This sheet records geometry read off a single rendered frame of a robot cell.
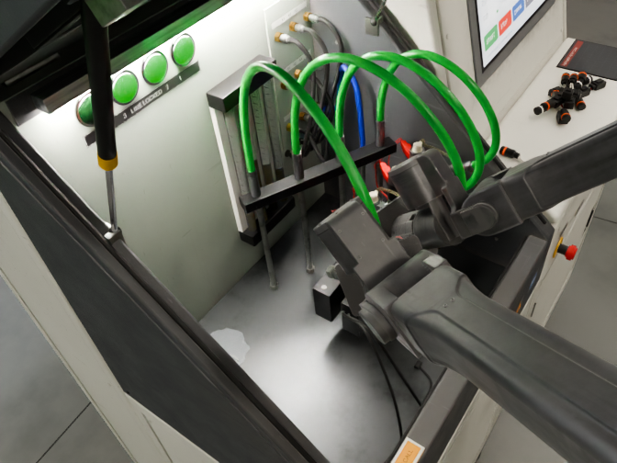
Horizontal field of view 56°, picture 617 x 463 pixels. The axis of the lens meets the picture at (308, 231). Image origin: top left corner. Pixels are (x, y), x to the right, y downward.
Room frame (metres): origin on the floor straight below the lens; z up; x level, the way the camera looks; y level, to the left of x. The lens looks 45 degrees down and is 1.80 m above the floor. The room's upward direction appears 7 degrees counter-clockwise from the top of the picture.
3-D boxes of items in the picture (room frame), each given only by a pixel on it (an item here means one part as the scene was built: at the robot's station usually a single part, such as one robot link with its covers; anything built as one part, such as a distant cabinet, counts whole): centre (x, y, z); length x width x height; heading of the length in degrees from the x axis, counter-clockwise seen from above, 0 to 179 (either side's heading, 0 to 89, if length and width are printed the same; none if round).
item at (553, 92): (1.14, -0.65, 1.01); 0.23 x 0.11 x 0.06; 140
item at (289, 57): (1.03, -0.02, 1.20); 0.13 x 0.03 x 0.31; 140
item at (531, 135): (1.11, -0.63, 0.97); 0.70 x 0.22 x 0.03; 140
